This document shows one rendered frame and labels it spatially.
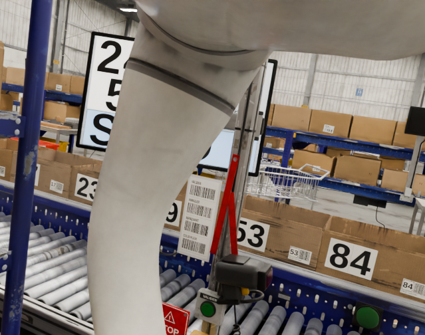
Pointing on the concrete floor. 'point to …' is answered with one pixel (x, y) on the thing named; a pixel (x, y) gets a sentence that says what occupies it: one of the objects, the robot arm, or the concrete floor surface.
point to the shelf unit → (18, 263)
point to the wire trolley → (282, 184)
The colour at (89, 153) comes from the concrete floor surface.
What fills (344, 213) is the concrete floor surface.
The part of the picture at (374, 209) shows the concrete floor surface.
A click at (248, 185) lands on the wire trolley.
